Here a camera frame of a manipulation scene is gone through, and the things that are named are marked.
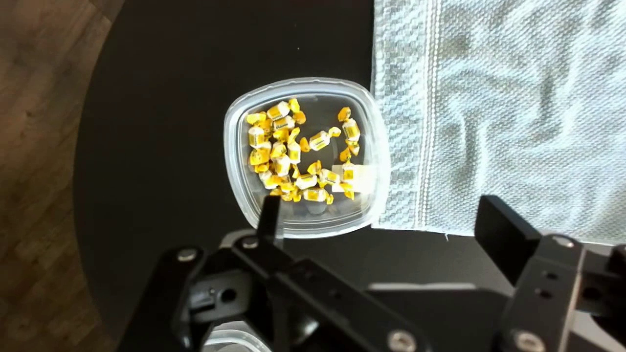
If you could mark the heap of yellow wrapped candies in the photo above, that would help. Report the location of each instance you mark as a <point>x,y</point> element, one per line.
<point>281,164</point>

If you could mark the clear plastic bowl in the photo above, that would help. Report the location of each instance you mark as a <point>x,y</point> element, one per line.
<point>318,220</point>

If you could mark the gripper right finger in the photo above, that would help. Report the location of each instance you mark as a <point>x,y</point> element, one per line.
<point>543,293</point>

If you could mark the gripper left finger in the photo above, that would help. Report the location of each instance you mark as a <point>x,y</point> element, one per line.
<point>313,288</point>

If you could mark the clear plastic container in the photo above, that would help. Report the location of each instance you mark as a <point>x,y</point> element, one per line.
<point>239,340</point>

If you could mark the light blue towel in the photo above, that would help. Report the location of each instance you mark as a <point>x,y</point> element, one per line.
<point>513,112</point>

